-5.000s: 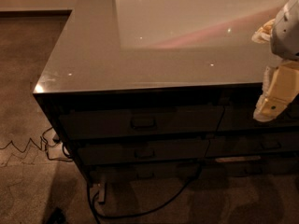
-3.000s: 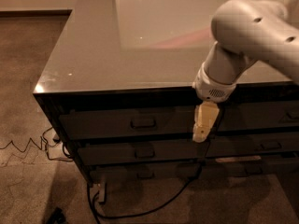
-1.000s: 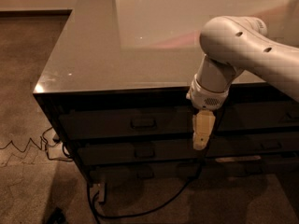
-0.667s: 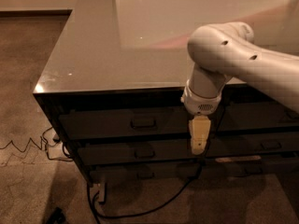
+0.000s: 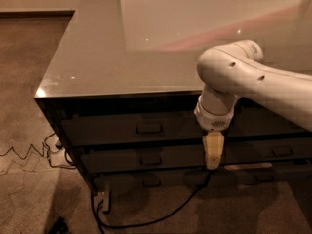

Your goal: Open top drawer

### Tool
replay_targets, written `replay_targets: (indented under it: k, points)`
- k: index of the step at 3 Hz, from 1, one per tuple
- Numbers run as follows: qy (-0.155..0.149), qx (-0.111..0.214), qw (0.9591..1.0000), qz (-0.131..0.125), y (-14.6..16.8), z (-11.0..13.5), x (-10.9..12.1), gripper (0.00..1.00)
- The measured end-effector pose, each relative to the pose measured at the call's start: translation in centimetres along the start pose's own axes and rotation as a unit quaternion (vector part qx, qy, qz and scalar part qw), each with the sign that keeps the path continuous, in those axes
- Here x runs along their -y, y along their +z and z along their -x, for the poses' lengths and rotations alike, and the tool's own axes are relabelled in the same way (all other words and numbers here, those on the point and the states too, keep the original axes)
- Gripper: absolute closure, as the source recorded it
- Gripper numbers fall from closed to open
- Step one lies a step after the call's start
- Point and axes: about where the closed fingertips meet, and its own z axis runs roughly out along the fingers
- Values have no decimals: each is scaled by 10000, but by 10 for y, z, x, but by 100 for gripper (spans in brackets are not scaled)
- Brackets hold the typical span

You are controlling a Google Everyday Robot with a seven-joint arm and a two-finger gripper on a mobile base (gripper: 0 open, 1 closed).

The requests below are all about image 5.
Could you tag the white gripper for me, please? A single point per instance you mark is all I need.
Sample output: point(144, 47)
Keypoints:
point(213, 121)

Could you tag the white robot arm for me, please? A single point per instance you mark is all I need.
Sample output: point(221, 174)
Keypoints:
point(234, 71)

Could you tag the black object on floor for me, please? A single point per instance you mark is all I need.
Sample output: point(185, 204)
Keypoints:
point(59, 227)

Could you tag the white power strip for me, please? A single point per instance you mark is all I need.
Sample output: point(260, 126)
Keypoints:
point(106, 201)

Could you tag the dark cabinet with glossy top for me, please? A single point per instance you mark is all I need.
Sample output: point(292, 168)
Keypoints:
point(140, 56)

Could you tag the drawer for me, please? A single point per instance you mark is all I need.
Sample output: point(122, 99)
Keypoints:
point(144, 158)
point(155, 178)
point(131, 128)
point(266, 150)
point(276, 173)
point(253, 120)

